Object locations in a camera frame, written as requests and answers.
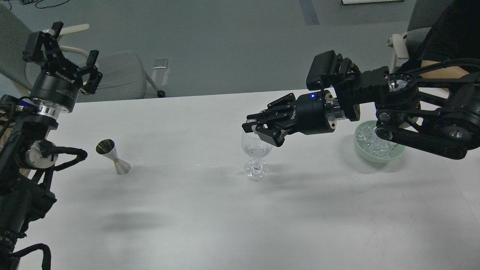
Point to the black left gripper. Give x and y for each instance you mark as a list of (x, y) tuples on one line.
[(59, 82)]

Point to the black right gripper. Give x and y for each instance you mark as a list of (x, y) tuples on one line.
[(308, 114)]

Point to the steel double jigger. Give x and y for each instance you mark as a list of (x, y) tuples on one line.
[(107, 148)]

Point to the clear ice cubes pile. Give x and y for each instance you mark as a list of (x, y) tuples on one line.
[(370, 144)]

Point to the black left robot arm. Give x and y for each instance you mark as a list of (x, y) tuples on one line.
[(28, 159)]

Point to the person forearm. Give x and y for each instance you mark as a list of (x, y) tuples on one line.
[(453, 72)]

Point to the green bowl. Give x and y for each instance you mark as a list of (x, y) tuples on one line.
[(376, 160)]

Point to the grey office chair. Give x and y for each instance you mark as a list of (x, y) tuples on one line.
[(124, 77)]

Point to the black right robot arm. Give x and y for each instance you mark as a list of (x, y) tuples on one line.
[(434, 109)]

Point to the clear wine glass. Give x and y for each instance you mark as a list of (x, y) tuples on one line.
[(255, 169)]

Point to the grey chair at right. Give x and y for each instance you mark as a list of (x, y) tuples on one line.
[(424, 15)]

